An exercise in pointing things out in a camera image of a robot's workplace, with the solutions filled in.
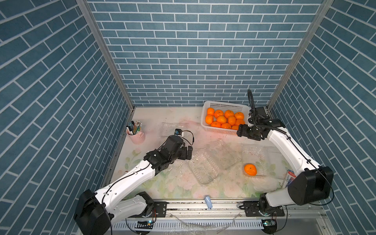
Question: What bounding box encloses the clear plastic clamshell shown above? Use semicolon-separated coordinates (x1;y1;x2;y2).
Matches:
189;139;241;185
240;145;290;180
159;122;188;137

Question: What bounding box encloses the orange box three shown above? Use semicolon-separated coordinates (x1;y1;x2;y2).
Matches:
216;116;227;124
243;164;258;176
211;121;221;128

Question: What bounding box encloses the white perforated plastic basket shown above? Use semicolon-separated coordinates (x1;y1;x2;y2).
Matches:
201;101;249;135

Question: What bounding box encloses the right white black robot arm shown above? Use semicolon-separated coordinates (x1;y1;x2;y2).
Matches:
237;119;334;210

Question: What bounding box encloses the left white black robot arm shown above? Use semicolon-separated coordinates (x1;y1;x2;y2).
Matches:
73;135;193;235

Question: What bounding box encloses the pink metal pen bucket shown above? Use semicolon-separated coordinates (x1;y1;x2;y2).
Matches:
126;120;146;145

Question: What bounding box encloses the blue white packaged item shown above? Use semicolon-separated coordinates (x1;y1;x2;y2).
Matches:
282;170;296;188

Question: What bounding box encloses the small light blue cylinder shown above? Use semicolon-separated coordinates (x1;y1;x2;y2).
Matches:
204;195;213;210

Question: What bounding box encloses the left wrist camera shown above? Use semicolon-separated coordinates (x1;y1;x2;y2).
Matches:
174;128;184;137

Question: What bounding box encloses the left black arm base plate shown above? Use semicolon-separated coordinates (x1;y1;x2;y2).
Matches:
141;201;168;217

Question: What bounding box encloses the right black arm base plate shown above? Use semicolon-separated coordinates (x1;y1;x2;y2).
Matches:
238;201;285;217

